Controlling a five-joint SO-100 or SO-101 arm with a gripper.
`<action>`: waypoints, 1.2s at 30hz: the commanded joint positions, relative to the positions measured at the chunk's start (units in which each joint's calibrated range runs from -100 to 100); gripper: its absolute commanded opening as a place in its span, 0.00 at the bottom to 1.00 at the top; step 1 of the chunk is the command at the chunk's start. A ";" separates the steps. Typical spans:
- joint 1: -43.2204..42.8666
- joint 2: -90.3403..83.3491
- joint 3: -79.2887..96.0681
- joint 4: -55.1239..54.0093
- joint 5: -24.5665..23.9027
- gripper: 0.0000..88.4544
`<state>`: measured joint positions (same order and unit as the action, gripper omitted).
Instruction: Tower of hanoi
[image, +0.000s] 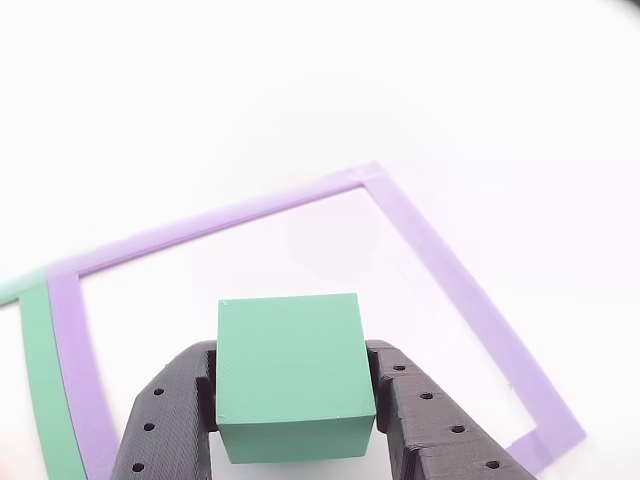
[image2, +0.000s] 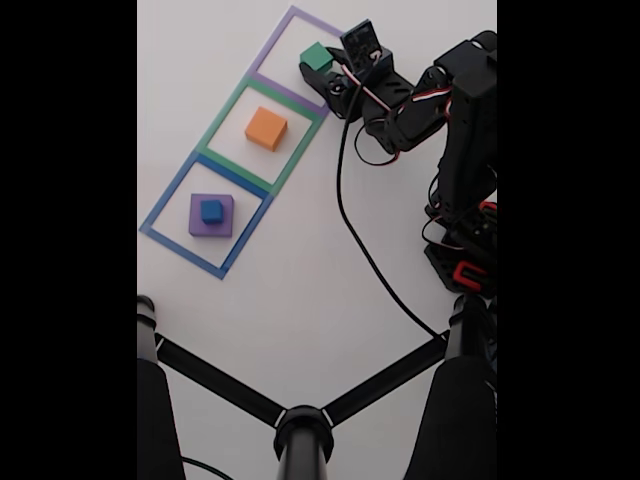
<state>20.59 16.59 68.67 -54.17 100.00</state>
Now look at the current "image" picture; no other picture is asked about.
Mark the green tape square frame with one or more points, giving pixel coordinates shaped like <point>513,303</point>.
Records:
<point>45,375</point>

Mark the purple tape square frame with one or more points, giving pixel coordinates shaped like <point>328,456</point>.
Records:
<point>425,240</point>

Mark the green cube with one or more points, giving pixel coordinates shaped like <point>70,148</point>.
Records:
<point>290,355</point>

